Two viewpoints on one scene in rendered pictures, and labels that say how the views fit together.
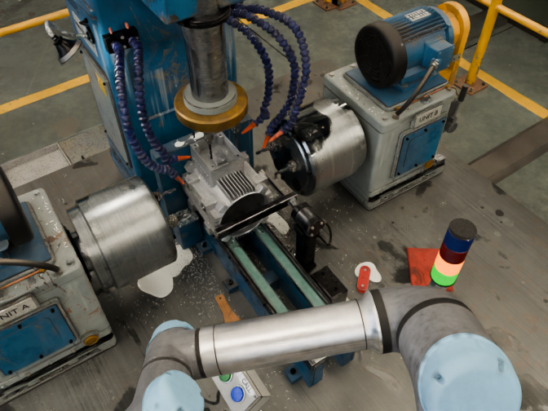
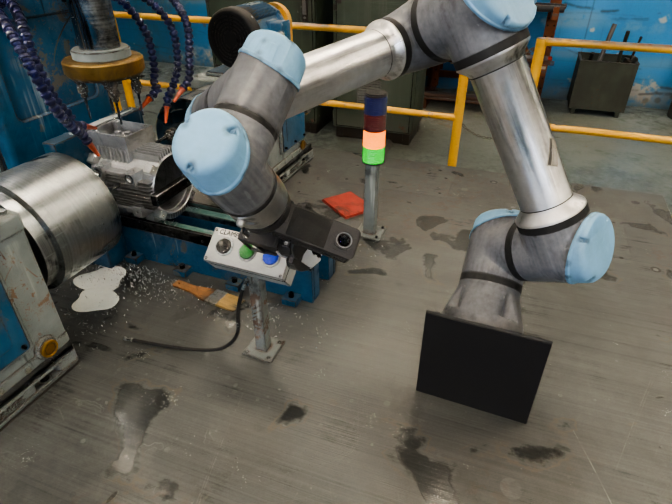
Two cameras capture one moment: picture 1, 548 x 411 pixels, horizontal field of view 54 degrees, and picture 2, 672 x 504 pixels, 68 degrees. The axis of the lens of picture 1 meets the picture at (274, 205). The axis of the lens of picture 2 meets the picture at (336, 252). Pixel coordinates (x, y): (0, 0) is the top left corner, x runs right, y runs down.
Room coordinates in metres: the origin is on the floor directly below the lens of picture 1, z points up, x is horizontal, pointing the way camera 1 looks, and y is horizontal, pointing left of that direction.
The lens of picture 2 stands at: (-0.26, 0.41, 1.57)
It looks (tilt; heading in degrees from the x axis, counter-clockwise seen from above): 33 degrees down; 325
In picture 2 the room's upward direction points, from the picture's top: straight up
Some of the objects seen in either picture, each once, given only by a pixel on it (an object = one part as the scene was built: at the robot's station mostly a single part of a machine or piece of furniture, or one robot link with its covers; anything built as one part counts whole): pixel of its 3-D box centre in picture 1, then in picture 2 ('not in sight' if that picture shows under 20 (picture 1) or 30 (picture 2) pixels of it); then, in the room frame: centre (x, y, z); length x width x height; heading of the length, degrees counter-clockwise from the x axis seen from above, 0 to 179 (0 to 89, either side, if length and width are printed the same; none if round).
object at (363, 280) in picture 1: (363, 279); not in sight; (0.87, -0.26, 0.81); 0.09 x 0.03 x 0.02; 166
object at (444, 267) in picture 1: (449, 259); (374, 137); (0.74, -0.41, 1.10); 0.06 x 0.06 x 0.04
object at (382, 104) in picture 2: (459, 236); (375, 104); (0.74, -0.41, 1.19); 0.06 x 0.06 x 0.04
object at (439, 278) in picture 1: (444, 271); (373, 153); (0.74, -0.41, 1.05); 0.06 x 0.06 x 0.04
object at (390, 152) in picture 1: (386, 125); (256, 120); (1.35, -0.37, 0.99); 0.35 x 0.31 x 0.37; 123
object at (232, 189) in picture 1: (227, 192); (143, 177); (1.03, 0.13, 1.01); 0.20 x 0.19 x 0.19; 33
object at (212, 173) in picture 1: (217, 160); (123, 141); (1.06, 0.15, 1.11); 0.12 x 0.11 x 0.07; 33
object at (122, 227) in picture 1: (104, 241); (25, 233); (0.84, 0.43, 1.04); 0.37 x 0.25 x 0.25; 123
